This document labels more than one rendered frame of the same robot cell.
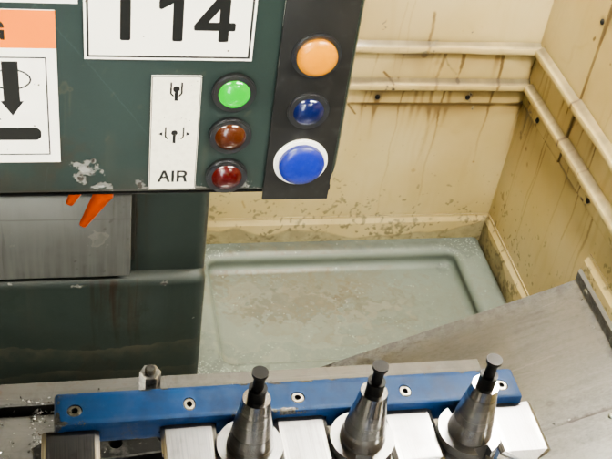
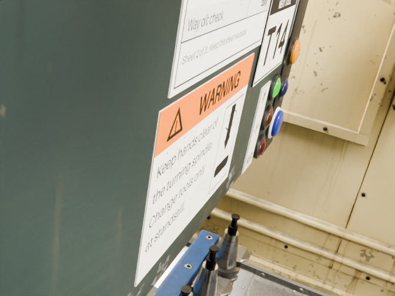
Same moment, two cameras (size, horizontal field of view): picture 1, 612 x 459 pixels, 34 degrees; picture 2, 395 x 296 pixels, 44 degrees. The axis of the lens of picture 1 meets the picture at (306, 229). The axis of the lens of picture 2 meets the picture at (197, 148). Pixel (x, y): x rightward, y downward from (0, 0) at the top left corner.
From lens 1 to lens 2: 0.60 m
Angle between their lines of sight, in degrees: 48
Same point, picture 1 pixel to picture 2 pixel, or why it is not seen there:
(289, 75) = (285, 67)
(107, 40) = (260, 69)
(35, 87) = (236, 121)
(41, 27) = (248, 69)
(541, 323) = not seen: hidden behind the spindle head
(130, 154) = (243, 152)
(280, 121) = (276, 99)
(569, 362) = not seen: hidden behind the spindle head
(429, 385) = (191, 256)
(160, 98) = (260, 104)
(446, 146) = not seen: outside the picture
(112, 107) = (247, 120)
